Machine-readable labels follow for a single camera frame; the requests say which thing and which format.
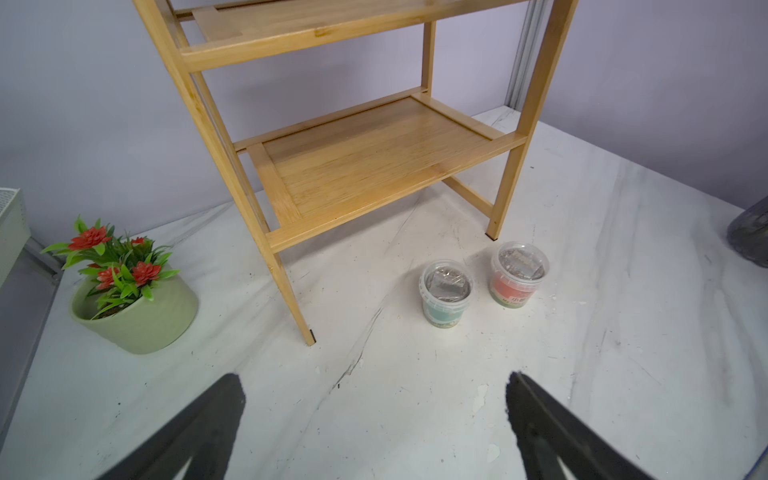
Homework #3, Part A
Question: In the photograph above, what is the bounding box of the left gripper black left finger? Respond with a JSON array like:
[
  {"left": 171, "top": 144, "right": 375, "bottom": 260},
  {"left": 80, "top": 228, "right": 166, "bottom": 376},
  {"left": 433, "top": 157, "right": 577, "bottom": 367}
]
[{"left": 101, "top": 373, "right": 246, "bottom": 479}]

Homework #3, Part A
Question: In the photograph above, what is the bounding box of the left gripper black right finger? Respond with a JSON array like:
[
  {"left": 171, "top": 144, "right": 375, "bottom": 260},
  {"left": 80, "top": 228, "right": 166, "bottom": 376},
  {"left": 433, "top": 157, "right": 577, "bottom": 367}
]
[{"left": 506, "top": 372, "right": 650, "bottom": 479}]

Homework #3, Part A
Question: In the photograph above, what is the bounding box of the small clear seed cup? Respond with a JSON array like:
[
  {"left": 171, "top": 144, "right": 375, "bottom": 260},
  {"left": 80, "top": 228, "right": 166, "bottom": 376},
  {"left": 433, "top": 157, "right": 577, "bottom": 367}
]
[
  {"left": 489, "top": 241, "right": 550, "bottom": 308},
  {"left": 418, "top": 260, "right": 474, "bottom": 329}
]

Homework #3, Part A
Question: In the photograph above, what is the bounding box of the bamboo three-tier shelf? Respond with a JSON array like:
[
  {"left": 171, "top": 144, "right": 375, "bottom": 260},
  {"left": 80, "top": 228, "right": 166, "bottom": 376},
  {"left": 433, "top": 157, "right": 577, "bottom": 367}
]
[{"left": 135, "top": 0, "right": 577, "bottom": 345}]

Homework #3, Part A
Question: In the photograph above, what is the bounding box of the green pot with red flowers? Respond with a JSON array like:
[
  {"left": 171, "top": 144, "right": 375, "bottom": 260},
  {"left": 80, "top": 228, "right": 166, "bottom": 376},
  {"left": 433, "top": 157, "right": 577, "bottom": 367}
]
[{"left": 42, "top": 218, "right": 200, "bottom": 355}]

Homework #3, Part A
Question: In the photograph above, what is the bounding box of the white mesh wall basket rack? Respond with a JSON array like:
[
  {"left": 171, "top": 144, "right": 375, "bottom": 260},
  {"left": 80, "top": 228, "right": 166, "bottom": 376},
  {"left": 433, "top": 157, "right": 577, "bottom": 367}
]
[{"left": 0, "top": 187, "right": 31, "bottom": 284}]

